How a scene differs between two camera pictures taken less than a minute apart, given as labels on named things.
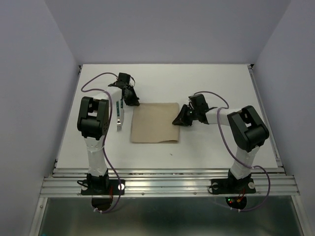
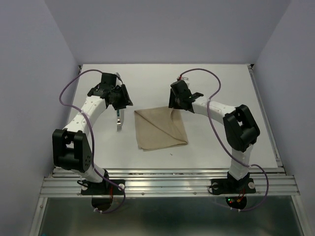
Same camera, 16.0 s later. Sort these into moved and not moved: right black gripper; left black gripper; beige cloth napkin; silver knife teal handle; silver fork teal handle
Moved: beige cloth napkin; right black gripper; left black gripper
Not moved: silver fork teal handle; silver knife teal handle
